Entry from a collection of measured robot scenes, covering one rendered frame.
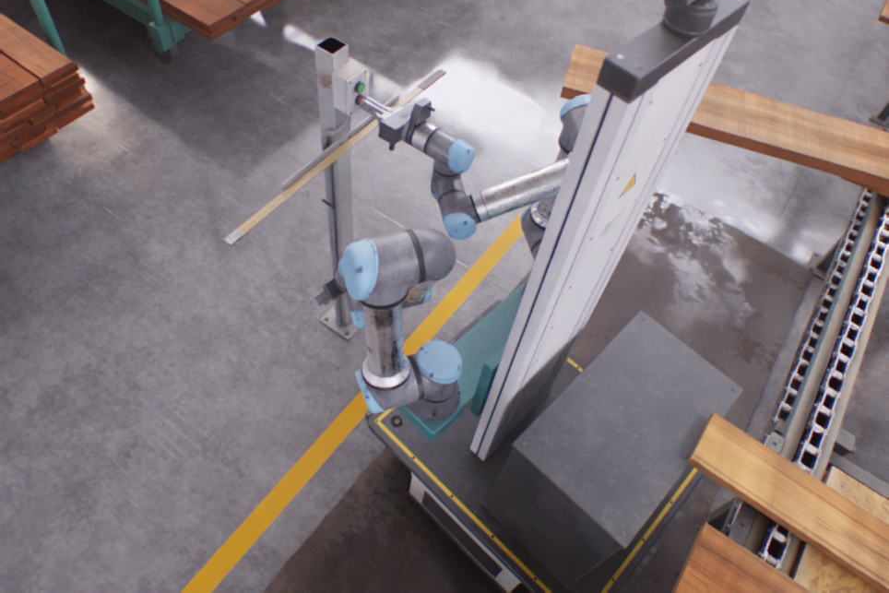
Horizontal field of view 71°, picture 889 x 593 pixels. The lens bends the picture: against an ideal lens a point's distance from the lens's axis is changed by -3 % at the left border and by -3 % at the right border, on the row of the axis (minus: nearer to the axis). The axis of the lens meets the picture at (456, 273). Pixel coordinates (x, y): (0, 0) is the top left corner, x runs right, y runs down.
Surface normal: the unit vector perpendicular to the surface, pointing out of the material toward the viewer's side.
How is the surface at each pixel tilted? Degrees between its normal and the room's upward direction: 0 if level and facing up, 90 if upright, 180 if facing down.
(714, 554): 0
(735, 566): 0
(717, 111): 0
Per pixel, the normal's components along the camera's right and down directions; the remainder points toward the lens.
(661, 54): 0.11, -0.58
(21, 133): 0.82, 0.51
